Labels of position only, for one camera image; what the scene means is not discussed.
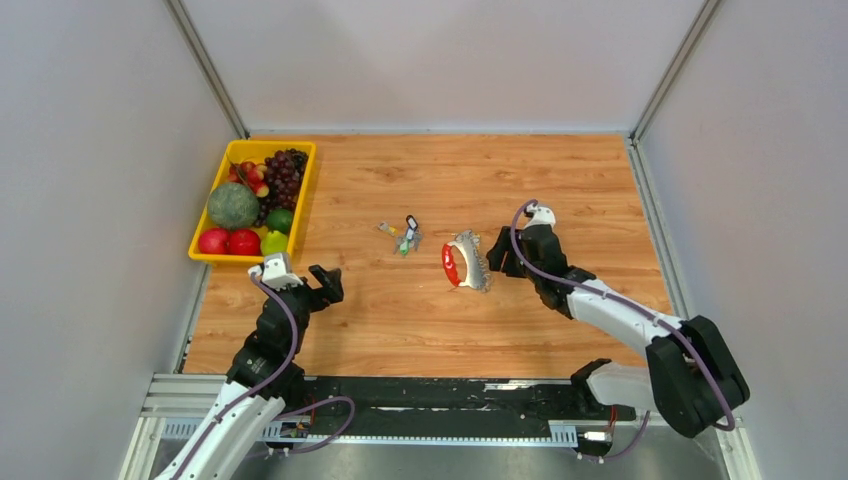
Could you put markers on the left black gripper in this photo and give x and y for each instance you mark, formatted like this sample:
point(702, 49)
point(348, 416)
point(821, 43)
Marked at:
point(330, 281)

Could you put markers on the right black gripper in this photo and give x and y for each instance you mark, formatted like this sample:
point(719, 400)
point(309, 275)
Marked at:
point(496, 255)

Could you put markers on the red keyring with silver keys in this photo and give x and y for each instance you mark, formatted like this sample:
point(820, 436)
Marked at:
point(462, 263)

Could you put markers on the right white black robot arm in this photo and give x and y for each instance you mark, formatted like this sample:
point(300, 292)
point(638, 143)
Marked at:
point(690, 378)

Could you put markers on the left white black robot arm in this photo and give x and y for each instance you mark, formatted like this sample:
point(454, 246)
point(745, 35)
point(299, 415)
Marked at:
point(263, 378)

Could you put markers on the green lime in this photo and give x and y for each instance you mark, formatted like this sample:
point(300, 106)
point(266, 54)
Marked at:
point(280, 220)

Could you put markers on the red apple right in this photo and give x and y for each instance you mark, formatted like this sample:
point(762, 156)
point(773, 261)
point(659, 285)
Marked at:
point(244, 242)

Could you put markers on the red apple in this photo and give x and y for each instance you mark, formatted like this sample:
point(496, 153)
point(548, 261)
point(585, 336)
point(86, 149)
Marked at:
point(214, 241)
point(244, 242)

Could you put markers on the dark purple grape bunch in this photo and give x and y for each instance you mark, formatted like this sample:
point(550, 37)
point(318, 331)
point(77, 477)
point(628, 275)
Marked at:
point(282, 177)

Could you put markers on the red apple left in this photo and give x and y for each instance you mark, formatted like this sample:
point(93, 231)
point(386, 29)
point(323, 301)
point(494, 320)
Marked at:
point(214, 241)

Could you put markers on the green round melon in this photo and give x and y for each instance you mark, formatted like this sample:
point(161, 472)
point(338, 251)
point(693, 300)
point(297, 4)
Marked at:
point(232, 206)

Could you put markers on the small red apples cluster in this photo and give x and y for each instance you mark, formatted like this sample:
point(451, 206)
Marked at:
point(251, 175)

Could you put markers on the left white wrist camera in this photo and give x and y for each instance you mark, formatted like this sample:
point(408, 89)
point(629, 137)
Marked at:
point(276, 272)

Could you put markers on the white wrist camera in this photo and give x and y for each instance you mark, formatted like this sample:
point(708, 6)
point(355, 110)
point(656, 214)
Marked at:
point(539, 215)
point(276, 272)

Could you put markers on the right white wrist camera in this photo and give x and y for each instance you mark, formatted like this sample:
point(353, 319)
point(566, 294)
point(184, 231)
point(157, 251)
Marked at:
point(539, 215)

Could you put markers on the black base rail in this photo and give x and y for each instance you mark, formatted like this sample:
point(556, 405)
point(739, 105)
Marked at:
point(446, 407)

